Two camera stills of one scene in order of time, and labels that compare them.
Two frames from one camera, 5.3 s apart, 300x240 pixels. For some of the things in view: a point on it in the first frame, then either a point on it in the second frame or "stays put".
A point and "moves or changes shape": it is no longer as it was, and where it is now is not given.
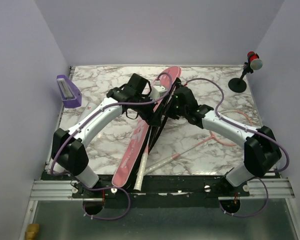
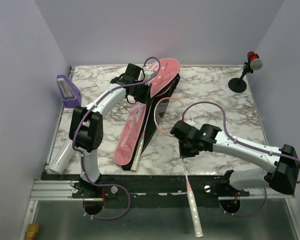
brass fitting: (33, 230) stays put
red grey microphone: (255, 63) stays put
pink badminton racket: (139, 179) to (138, 152)
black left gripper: (153, 118) to (146, 98)
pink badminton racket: (211, 135) to (167, 112)
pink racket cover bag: (133, 150) moves or changes shape
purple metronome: (70, 94) stays put
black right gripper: (169, 113) to (184, 153)
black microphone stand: (237, 85) stays put
